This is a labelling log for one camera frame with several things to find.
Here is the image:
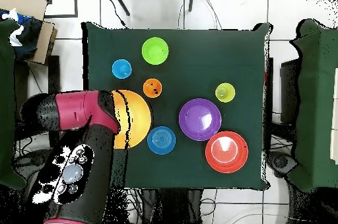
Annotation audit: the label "tangle of floor cables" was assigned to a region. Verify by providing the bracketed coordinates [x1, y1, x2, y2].
[123, 188, 145, 224]

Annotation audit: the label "black wooden stool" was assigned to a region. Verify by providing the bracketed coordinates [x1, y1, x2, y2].
[14, 54, 61, 151]

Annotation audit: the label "dark green table cloth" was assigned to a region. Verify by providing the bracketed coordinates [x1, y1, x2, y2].
[81, 21, 273, 190]

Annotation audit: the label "blue plastic cup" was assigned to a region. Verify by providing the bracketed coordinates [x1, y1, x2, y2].
[111, 59, 133, 80]

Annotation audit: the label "red plastic bowl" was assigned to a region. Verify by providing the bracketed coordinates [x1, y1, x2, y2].
[205, 130, 250, 174]

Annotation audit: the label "black cable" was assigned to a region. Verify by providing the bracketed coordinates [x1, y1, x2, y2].
[104, 0, 128, 28]

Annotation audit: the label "pale yellow-green plastic cup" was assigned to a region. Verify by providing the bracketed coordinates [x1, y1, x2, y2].
[214, 82, 236, 103]

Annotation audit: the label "brown cardboard box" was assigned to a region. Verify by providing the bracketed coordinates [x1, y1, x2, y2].
[0, 0, 58, 65]

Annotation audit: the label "purple plastic bowl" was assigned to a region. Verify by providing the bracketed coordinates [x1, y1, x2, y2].
[178, 98, 222, 142]

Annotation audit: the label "orange plastic cup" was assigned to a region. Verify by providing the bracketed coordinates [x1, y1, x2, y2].
[143, 78, 163, 98]

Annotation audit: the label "large orange plastic bowl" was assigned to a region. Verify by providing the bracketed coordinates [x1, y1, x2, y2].
[110, 89, 152, 150]

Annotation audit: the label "blue and white clothes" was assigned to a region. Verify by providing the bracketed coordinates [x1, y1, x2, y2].
[0, 7, 43, 61]

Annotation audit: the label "small green plastic bowl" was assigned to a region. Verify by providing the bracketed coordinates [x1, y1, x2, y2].
[141, 36, 170, 65]

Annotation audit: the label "black metal frame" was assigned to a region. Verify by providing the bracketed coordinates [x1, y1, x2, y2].
[38, 0, 79, 19]

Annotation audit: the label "small blue plastic bowl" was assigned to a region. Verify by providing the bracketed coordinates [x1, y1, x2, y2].
[147, 125, 177, 155]

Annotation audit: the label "green cloth covered table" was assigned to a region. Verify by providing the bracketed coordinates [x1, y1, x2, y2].
[288, 19, 338, 193]
[0, 19, 27, 190]

